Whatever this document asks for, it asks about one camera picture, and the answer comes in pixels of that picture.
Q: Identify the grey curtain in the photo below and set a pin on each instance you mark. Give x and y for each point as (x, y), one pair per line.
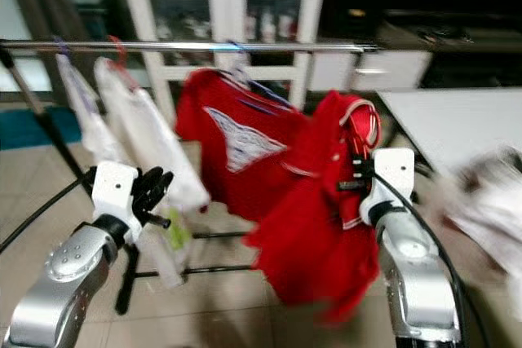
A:
(49, 6)

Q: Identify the red T-shirt with white print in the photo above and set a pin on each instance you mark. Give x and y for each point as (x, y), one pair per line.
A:
(196, 91)

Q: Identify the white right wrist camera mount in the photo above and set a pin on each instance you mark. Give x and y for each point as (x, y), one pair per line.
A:
(395, 173)

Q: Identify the red garment with white trim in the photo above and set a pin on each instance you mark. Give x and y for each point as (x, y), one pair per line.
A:
(318, 250)

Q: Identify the purple plastic hanger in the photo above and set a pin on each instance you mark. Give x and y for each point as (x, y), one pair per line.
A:
(241, 46)
(61, 42)

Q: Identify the large white table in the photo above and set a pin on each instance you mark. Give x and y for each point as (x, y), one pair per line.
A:
(457, 120)

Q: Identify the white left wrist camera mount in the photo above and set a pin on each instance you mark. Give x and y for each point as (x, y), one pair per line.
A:
(114, 189)

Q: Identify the pink plastic hanger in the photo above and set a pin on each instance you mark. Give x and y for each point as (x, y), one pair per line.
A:
(118, 46)

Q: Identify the white garment with green patch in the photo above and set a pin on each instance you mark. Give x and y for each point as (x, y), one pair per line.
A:
(147, 120)

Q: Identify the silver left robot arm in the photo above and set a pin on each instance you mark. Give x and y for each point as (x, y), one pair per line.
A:
(65, 283)

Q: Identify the white low drawer cabinet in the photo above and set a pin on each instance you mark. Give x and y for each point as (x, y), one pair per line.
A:
(391, 71)

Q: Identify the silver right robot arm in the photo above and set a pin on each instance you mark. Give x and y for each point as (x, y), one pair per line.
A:
(416, 283)

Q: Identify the small plain white garment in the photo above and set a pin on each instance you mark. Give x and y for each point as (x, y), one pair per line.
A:
(86, 107)

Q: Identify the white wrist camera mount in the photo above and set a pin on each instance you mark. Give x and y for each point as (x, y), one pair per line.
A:
(395, 173)
(114, 189)

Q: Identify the teal floor mat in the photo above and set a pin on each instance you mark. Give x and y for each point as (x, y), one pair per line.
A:
(24, 128)

